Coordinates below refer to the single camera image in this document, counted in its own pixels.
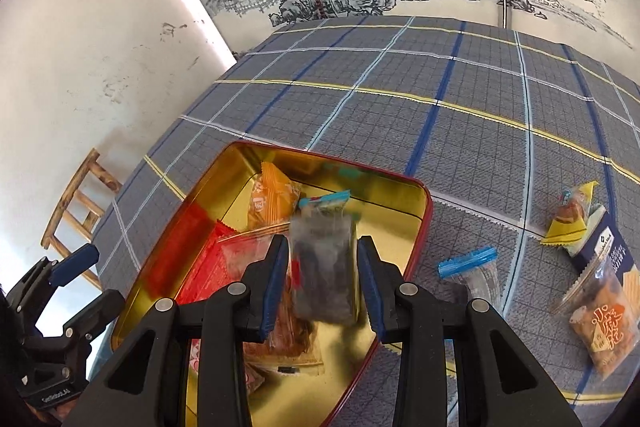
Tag red and gold tin box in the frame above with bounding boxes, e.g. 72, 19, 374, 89
110, 141, 434, 427

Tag yellow snack packet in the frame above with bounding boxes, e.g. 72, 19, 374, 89
541, 179, 608, 249

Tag dark snack packet blue ends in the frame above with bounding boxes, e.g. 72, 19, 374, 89
438, 246, 502, 310

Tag red snack packet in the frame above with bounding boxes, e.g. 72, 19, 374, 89
177, 224, 281, 308

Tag dark snack packet light-blue top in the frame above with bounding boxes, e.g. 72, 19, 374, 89
291, 189, 360, 327

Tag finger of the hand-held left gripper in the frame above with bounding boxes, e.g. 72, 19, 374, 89
7, 243, 100, 308
60, 289, 126, 345

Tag pink flower print snack packet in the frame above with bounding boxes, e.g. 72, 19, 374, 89
187, 339, 267, 408

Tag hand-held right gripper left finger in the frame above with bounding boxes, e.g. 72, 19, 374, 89
62, 234, 291, 427

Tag blue cracker packet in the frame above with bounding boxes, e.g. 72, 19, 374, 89
570, 209, 638, 275

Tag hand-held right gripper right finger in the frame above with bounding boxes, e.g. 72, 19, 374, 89
356, 235, 583, 427

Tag orange snack packet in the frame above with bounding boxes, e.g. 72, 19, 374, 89
247, 161, 303, 235

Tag wooden chair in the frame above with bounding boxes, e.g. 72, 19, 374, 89
41, 148, 124, 290

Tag clear fried twist snack packet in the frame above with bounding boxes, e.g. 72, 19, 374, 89
550, 252, 640, 380

